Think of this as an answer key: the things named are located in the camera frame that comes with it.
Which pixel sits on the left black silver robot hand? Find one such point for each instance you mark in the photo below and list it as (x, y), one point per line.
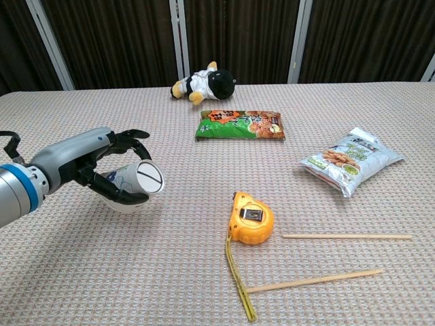
(73, 149)

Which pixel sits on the white paper cup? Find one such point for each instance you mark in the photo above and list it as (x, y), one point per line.
(149, 177)

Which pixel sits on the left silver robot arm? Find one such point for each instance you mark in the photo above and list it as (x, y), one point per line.
(13, 193)

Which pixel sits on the dark curtain backdrop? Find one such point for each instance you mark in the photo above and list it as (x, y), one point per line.
(119, 37)

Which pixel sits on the pink woven tablecloth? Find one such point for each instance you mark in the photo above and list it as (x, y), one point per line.
(136, 265)

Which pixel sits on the black white plush doll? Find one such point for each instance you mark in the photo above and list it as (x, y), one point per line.
(207, 85)

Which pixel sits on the green orange snack bag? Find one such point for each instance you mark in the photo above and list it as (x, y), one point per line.
(238, 125)

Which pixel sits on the yellow tape measure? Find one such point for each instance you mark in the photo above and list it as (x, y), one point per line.
(251, 224)

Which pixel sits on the wooden chopstick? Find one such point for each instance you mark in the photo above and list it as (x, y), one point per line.
(312, 281)
(346, 236)

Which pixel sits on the white silver snack bag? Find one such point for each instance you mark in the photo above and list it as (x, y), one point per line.
(353, 163)

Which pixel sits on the grey metal frame post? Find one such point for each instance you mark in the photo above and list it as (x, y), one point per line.
(51, 44)
(296, 40)
(179, 40)
(430, 69)

